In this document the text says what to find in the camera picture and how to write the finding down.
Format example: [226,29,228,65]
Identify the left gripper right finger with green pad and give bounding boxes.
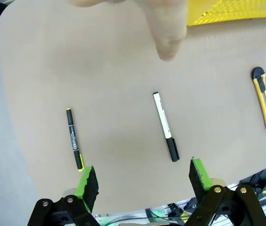
[187,158,266,226]

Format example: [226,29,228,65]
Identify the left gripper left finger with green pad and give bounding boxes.
[27,165,100,226]

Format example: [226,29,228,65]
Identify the black pen yellow ends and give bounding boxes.
[66,107,85,172]

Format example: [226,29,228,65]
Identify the white marker black cap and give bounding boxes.
[153,92,180,162]

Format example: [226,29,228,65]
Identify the yellow black utility knife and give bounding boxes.
[251,67,266,132]

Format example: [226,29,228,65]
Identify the yellow plastic shopping basket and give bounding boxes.
[186,0,266,26]

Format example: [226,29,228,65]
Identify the person's bare hand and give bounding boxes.
[66,0,188,62]

